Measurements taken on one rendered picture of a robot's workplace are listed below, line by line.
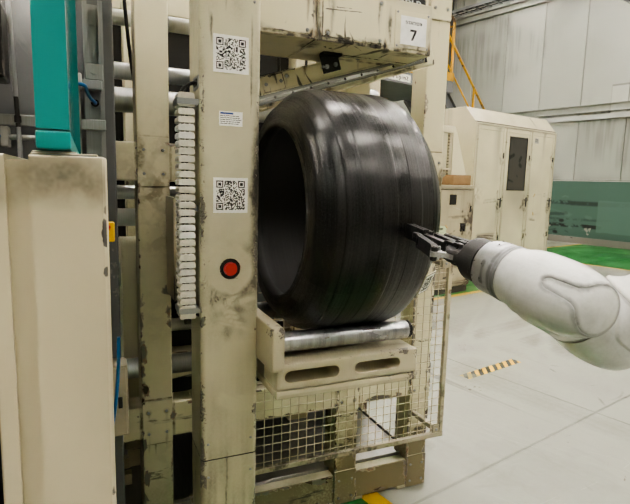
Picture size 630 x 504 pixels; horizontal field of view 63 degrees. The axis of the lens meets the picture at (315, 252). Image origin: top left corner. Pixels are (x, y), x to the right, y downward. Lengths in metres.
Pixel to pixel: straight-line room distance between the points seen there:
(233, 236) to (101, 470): 0.79
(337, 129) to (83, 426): 0.81
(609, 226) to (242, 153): 11.93
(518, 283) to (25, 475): 0.62
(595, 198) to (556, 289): 12.18
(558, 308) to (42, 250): 0.60
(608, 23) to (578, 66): 0.97
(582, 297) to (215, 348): 0.76
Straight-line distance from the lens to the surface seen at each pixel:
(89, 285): 0.36
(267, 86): 1.59
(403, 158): 1.09
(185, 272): 1.13
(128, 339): 1.94
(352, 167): 1.02
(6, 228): 0.36
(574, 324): 0.75
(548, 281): 0.76
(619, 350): 0.90
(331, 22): 1.55
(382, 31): 1.62
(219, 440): 1.27
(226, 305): 1.16
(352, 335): 1.20
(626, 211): 12.66
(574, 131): 13.33
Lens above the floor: 1.26
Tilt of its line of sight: 8 degrees down
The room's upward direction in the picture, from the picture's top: 2 degrees clockwise
